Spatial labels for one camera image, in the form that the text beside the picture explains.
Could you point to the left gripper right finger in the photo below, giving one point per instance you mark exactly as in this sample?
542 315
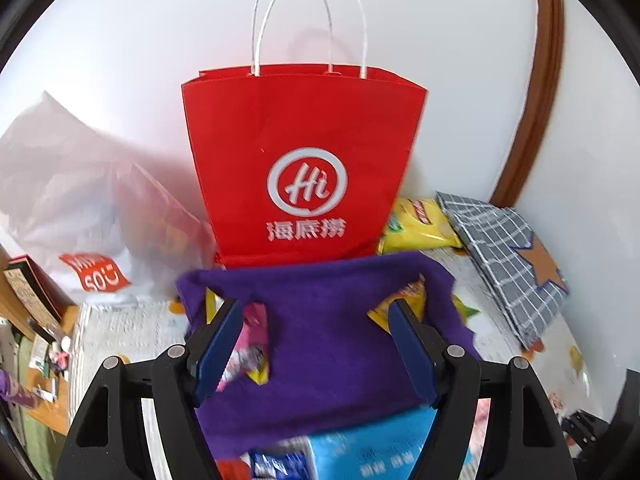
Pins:
523 438

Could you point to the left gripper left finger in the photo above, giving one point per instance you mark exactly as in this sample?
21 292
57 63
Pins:
107 439

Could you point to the magenta snack packet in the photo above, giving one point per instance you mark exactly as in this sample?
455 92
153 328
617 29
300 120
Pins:
250 355

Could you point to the blue tissue pack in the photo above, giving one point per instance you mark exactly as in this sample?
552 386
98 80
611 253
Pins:
385 449

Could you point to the grey checked cushion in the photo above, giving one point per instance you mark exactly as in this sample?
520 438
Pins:
519 270

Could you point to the blue snack packet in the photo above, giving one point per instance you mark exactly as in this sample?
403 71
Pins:
282 466

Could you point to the brown gift box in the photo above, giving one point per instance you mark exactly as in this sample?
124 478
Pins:
39 294

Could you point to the purple towel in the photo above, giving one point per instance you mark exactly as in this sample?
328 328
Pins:
330 366

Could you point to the white Miniso plastic bag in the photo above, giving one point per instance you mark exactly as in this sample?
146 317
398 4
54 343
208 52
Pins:
100 226

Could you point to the yellow chips bag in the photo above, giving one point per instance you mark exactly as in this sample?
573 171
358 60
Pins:
417 225

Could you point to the red paper shopping bag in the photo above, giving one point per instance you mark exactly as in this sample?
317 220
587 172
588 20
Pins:
299 163

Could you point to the brown wooden door frame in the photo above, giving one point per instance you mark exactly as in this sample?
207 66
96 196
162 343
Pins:
543 83

